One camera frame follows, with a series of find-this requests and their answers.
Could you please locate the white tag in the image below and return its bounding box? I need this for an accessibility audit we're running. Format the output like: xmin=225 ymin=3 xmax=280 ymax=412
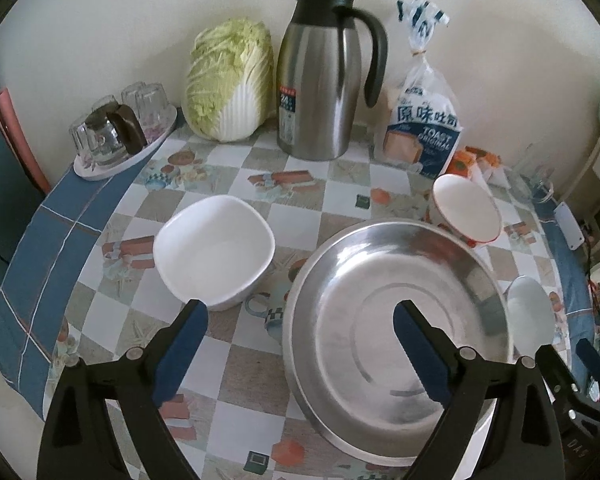
xmin=554 ymin=202 xmax=583 ymax=250

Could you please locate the red-rimmed white bowl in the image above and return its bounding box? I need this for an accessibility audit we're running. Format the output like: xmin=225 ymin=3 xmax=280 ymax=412
xmin=427 ymin=174 xmax=502 ymax=248

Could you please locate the white oval tray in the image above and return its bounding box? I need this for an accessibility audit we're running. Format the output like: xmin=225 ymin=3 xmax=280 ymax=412
xmin=73 ymin=102 xmax=178 ymax=182

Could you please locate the napa cabbage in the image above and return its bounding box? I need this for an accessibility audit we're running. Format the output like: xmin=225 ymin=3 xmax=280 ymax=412
xmin=182 ymin=17 xmax=276 ymax=142

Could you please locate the glass pitcher with brown handle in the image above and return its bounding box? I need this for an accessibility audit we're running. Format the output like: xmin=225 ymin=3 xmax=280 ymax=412
xmin=86 ymin=104 xmax=149 ymax=162

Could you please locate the bagged toast bread loaf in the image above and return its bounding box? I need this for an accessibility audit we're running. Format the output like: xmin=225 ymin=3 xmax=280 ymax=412
xmin=375 ymin=0 xmax=466 ymax=177

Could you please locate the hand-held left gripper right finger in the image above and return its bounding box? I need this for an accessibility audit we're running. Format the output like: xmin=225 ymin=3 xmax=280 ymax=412
xmin=392 ymin=300 xmax=566 ymax=480

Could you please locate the dark blue panel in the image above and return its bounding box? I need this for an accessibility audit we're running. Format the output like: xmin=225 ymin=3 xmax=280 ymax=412
xmin=0 ymin=95 xmax=46 ymax=321

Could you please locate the clear glass mug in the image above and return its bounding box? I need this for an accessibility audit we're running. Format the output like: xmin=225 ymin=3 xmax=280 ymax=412
xmin=512 ymin=142 xmax=556 ymax=204

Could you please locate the pink board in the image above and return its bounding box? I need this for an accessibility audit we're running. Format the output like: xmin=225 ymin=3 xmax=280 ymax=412
xmin=0 ymin=87 xmax=51 ymax=196

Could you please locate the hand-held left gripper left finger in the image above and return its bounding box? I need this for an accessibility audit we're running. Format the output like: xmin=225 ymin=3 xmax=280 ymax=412
xmin=36 ymin=299 xmax=211 ymax=480

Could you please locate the stainless steel thermos jug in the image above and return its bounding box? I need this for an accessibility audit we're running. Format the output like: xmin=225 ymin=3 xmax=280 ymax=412
xmin=276 ymin=0 xmax=390 ymax=162

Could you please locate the checkered printed tablecloth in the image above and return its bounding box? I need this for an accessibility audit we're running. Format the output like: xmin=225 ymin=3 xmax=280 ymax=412
xmin=0 ymin=122 xmax=596 ymax=480

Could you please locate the stainless steel basin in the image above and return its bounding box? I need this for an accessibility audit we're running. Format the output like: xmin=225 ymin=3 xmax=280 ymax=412
xmin=281 ymin=220 xmax=512 ymax=467

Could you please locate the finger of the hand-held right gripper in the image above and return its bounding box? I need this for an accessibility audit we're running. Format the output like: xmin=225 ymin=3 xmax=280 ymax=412
xmin=576 ymin=339 xmax=600 ymax=401
xmin=535 ymin=344 xmax=588 ymax=411

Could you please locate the orange packet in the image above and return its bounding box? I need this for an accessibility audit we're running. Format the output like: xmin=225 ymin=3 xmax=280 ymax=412
xmin=477 ymin=146 xmax=511 ymax=188
xmin=450 ymin=147 xmax=481 ymax=181

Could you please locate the white square bowl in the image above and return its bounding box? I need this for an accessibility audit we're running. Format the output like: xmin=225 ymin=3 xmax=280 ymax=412
xmin=152 ymin=195 xmax=276 ymax=312

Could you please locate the small white plate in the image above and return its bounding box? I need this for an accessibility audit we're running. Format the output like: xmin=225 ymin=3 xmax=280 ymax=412
xmin=504 ymin=276 xmax=556 ymax=358

